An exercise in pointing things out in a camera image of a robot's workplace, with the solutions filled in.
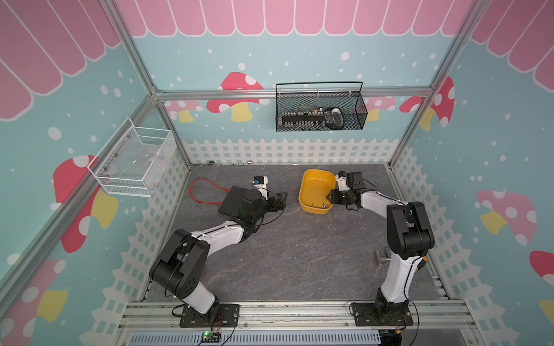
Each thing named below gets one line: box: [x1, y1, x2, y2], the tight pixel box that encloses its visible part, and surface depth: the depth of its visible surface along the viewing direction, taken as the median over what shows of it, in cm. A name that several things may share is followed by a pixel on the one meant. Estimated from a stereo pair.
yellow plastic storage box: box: [298, 168, 336, 215], surface depth 109 cm
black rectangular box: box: [217, 185, 267, 227], surface depth 71 cm
